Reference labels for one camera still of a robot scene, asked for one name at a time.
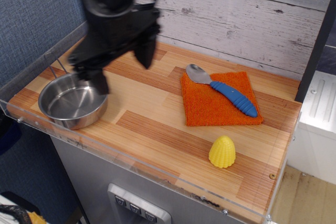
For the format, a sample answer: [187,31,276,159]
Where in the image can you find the stainless steel pan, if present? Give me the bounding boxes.
[38,71,108,130]

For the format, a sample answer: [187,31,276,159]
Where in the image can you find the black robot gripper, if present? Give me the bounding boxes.
[68,0,160,95]

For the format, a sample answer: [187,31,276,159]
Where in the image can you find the dark right vertical post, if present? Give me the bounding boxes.
[295,0,335,103]

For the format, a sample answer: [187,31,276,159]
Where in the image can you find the grey toy fridge cabinet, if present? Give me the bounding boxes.
[51,137,239,223]

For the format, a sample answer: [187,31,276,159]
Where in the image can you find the silver dispenser button panel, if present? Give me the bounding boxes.
[107,183,172,223]

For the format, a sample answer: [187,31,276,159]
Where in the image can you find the blue handled metal spoon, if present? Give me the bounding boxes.
[186,64,258,118]

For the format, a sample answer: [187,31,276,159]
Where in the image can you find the white aluminium rail block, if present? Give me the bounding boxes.
[287,71,335,184]

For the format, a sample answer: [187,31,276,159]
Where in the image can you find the clear acrylic table guard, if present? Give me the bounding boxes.
[1,25,301,223]

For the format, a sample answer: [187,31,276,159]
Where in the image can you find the orange knitted cloth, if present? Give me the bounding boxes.
[181,71,264,126]

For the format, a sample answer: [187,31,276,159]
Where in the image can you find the yellow plastic corn piece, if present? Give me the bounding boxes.
[208,136,236,168]

